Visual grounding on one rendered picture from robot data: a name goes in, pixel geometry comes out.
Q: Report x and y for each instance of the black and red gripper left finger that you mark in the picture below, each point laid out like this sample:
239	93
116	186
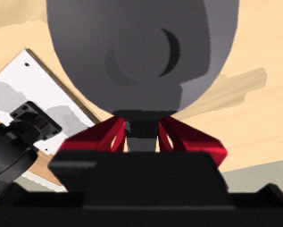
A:
99	136

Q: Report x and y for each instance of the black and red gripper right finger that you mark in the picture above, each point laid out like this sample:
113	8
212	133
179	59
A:
187	138

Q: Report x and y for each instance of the blue kettle with black lid and handle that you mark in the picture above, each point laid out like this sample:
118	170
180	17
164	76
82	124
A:
141	77

